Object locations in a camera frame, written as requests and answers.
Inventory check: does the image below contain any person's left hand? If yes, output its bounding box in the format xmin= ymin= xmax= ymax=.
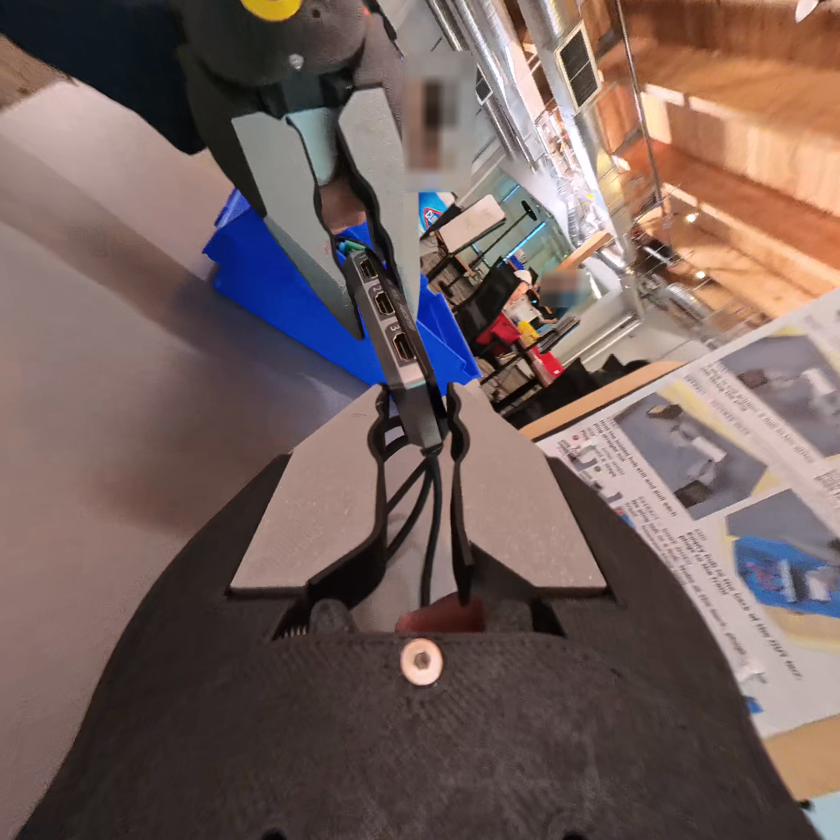
xmin=320 ymin=179 xmax=368 ymax=235

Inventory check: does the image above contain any blue plastic bin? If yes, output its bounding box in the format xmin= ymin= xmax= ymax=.
xmin=202 ymin=189 xmax=483 ymax=388

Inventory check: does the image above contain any printed instruction sheet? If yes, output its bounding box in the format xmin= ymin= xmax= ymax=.
xmin=535 ymin=307 xmax=840 ymax=737

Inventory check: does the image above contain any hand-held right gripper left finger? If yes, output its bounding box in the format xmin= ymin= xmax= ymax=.
xmin=226 ymin=382 xmax=389 ymax=608

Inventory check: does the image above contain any white wipes canister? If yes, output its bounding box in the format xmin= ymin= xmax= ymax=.
xmin=419 ymin=190 xmax=460 ymax=238

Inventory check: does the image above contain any black floor lamp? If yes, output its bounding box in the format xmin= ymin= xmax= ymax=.
xmin=479 ymin=200 xmax=540 ymax=265

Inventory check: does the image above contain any white sign board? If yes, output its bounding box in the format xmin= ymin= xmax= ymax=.
xmin=438 ymin=195 xmax=506 ymax=253

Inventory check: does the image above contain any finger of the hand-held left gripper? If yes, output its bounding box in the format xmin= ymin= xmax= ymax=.
xmin=231 ymin=108 xmax=366 ymax=341
xmin=338 ymin=87 xmax=422 ymax=322

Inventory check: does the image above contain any black office chair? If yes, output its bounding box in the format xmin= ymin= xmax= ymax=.
xmin=459 ymin=269 xmax=526 ymax=342

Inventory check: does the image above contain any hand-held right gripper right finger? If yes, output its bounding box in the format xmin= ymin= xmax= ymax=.
xmin=446 ymin=382 xmax=608 ymax=608

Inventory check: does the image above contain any red bag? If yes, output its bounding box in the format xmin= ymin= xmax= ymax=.
xmin=478 ymin=311 xmax=526 ymax=357

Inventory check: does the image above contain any instruction sheet on stand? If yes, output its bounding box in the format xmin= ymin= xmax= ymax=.
xmin=518 ymin=360 xmax=840 ymax=803

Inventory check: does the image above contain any silver air duct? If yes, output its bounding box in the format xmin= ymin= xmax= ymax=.
xmin=427 ymin=0 xmax=657 ymax=309

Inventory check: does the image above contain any silver hub with black cable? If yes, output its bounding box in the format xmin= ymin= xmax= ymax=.
xmin=340 ymin=248 xmax=454 ymax=611

